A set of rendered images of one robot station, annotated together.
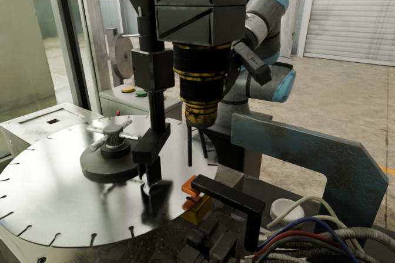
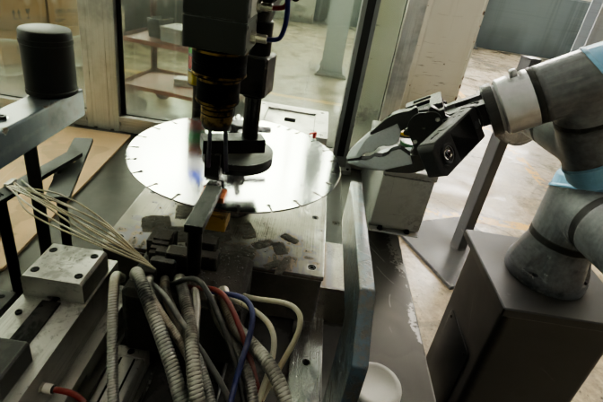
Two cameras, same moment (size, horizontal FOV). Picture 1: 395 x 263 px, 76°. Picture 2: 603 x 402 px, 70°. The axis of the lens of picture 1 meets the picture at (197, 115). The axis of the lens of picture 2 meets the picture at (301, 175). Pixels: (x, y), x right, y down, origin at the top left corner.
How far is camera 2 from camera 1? 44 cm
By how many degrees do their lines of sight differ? 49
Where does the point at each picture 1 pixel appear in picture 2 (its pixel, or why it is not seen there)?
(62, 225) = (144, 157)
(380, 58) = not seen: outside the picture
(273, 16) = (567, 89)
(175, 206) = (191, 197)
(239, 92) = (560, 227)
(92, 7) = (414, 12)
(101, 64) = (396, 87)
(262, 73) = (423, 153)
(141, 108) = not seen: hidden behind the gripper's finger
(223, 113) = (519, 248)
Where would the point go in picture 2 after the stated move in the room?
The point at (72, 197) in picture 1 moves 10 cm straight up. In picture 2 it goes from (173, 152) to (173, 88)
